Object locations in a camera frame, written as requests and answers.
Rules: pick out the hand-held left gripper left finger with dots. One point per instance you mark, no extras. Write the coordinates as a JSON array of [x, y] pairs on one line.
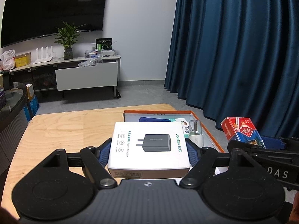
[[105, 152]]

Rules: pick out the white plug-in night light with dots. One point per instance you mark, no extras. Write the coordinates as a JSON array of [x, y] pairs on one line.
[[197, 137]]

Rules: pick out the orange-rimmed white tray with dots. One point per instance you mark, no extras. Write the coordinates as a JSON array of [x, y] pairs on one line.
[[210, 142]]

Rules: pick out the purple tin tray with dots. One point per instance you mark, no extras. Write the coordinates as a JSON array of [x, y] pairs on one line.
[[2, 100]]

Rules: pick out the clear plastic container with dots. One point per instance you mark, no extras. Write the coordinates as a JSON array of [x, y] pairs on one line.
[[92, 54]]

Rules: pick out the white power adapter box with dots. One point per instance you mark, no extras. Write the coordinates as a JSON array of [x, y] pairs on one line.
[[149, 144]]

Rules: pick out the black glass counter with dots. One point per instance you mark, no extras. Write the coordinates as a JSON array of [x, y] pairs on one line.
[[14, 121]]

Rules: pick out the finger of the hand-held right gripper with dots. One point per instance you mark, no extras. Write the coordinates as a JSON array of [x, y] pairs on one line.
[[273, 143], [257, 151]]

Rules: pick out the white yellow carton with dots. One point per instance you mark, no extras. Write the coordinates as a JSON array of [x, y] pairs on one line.
[[30, 92]]

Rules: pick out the black green box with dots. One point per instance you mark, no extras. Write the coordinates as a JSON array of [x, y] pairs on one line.
[[104, 44]]

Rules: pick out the blue plastic box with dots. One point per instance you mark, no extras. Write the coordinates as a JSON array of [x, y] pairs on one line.
[[154, 119]]

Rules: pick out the blue cartons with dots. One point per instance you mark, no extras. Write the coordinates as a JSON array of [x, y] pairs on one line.
[[32, 108]]

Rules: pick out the potted plant glass vase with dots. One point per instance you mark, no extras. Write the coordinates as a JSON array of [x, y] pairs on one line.
[[69, 37]]

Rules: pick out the yellow box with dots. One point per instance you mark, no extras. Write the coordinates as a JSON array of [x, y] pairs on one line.
[[23, 60]]

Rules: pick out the blue curtain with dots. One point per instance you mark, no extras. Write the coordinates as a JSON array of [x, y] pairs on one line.
[[233, 51]]

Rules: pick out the white router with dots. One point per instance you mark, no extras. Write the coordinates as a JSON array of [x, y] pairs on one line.
[[44, 59]]

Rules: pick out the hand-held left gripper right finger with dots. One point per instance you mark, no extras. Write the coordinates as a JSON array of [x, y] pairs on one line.
[[194, 155]]

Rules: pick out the red blue card pack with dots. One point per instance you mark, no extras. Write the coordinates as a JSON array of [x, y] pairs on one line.
[[243, 130]]

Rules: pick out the black wall television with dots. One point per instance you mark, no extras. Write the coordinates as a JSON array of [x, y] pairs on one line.
[[53, 7]]

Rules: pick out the white media console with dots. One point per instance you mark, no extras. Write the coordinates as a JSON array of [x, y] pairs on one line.
[[86, 77]]

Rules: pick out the white red plastic bag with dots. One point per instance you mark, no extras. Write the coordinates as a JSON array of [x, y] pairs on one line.
[[8, 59]]

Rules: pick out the clear plastic bags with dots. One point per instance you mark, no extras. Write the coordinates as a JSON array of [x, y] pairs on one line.
[[90, 63]]

